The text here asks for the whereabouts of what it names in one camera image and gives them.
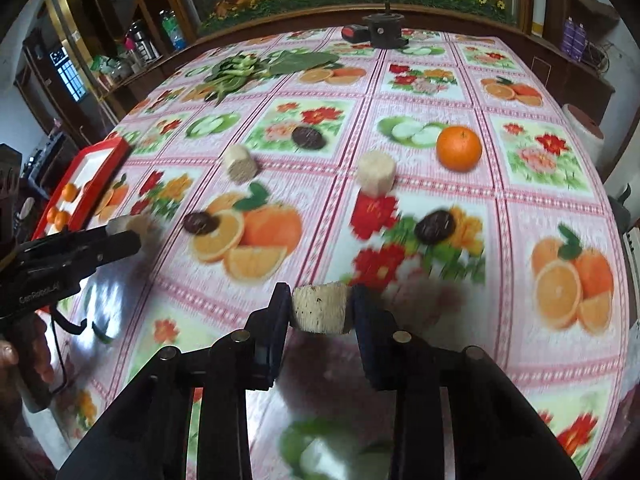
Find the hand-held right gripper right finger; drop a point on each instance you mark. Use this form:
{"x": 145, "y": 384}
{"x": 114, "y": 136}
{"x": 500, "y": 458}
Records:
{"x": 367, "y": 330}

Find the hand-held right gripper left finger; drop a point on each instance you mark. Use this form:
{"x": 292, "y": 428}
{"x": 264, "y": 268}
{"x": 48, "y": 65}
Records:
{"x": 279, "y": 310}

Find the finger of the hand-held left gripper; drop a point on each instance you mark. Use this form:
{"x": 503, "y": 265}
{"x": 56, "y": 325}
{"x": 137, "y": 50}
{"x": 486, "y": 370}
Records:
{"x": 115, "y": 250}
{"x": 70, "y": 240}

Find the red tray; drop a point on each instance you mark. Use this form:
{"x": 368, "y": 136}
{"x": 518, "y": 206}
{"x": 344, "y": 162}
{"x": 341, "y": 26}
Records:
{"x": 107, "y": 152}

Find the person's left hand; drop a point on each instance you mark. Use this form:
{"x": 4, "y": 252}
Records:
{"x": 44, "y": 355}

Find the dark purple fruit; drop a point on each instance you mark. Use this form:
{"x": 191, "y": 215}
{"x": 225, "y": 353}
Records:
{"x": 200, "y": 222}
{"x": 434, "y": 226}
{"x": 307, "y": 137}

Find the barred window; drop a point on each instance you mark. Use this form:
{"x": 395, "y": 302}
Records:
{"x": 67, "y": 74}

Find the large orange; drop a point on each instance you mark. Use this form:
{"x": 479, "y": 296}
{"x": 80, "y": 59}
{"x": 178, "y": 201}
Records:
{"x": 459, "y": 148}

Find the dark steel flask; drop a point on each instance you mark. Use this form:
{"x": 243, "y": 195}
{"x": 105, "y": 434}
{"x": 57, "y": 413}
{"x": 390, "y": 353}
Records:
{"x": 140, "y": 42}

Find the pile of green beans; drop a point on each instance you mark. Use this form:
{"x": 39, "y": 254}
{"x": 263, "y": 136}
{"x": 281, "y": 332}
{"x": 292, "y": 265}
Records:
{"x": 232, "y": 75}

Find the green plastic bottle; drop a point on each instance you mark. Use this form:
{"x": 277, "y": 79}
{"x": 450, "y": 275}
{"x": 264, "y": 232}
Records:
{"x": 172, "y": 30}

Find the green leafy vegetable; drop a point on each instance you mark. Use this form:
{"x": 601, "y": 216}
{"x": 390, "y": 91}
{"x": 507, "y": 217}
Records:
{"x": 305, "y": 61}

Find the dark metal pot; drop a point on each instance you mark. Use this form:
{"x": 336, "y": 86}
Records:
{"x": 621, "y": 205}

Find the red black battery pack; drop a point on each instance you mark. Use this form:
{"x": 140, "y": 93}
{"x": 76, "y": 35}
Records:
{"x": 352, "y": 33}

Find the white roll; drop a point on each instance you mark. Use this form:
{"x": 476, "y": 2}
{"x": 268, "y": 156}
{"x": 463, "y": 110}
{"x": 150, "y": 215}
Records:
{"x": 585, "y": 132}

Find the black metal device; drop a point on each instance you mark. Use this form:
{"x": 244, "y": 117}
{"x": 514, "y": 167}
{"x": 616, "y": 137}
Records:
{"x": 384, "y": 30}

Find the purple bottle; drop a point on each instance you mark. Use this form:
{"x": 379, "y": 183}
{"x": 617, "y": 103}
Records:
{"x": 569, "y": 36}
{"x": 580, "y": 37}

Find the wooden wall cabinet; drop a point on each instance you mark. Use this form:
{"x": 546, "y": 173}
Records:
{"x": 550, "y": 72}

